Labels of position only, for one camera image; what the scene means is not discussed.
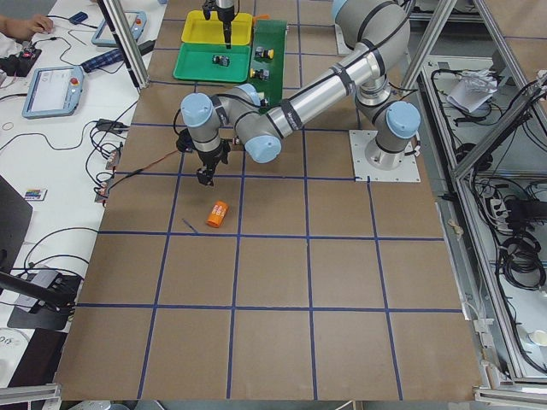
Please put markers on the white power strip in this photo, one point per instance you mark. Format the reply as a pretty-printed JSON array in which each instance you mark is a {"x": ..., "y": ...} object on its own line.
[{"x": 498, "y": 213}]

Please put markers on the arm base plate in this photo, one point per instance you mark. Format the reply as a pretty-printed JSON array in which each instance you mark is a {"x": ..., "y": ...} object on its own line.
[{"x": 372, "y": 164}]

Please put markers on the crumpled white paper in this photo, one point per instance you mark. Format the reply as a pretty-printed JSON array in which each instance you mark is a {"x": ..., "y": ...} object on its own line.
[{"x": 474, "y": 89}]

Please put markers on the green conveyor belt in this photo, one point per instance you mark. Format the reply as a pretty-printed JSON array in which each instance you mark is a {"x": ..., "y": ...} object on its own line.
[{"x": 270, "y": 34}]

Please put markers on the yellow plastic tray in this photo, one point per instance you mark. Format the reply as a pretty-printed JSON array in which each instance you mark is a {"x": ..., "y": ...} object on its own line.
[{"x": 198, "y": 30}]

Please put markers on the blue plaid folded umbrella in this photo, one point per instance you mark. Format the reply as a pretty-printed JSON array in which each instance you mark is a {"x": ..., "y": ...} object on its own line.
[{"x": 105, "y": 59}]

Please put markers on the black camera stand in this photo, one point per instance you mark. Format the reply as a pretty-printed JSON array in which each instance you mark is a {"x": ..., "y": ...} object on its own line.
[{"x": 46, "y": 296}]

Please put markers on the black power adapter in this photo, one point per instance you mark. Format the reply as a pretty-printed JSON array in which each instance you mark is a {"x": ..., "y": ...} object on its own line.
[{"x": 146, "y": 47}]

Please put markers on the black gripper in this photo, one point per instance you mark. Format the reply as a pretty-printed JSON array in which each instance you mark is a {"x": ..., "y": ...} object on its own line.
[
  {"x": 209, "y": 158},
  {"x": 225, "y": 14}
]

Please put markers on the person forearm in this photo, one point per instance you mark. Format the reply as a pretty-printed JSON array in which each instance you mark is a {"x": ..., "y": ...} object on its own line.
[{"x": 24, "y": 29}]

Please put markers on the near blue teach pendant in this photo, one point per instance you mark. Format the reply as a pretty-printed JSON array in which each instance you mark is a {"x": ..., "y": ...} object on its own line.
[{"x": 53, "y": 92}]

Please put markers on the orange cylinder with 4680 label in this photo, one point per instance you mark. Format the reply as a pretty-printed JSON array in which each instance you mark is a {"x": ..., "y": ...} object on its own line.
[{"x": 217, "y": 214}]

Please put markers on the aluminium frame post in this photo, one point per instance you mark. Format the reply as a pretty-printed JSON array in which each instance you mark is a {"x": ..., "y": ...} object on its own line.
[{"x": 116, "y": 20}]

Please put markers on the small colour card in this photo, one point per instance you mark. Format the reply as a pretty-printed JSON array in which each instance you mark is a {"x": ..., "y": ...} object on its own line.
[{"x": 35, "y": 195}]

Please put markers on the green plastic tray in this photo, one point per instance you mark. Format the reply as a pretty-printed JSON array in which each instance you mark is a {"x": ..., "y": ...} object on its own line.
[{"x": 195, "y": 63}]

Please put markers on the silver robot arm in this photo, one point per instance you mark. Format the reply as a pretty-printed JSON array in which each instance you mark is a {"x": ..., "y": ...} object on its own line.
[
  {"x": 377, "y": 32},
  {"x": 225, "y": 13}
]

